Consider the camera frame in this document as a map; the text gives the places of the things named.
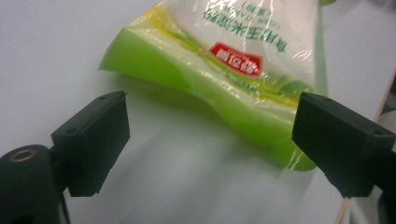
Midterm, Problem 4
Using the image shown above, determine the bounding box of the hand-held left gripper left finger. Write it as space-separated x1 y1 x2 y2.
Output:
50 91 131 198

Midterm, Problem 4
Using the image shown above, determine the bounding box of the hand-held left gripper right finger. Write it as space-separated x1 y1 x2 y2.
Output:
291 91 396 199

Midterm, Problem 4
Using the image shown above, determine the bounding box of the green and white plastic bag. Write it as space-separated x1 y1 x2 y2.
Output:
98 0 338 172

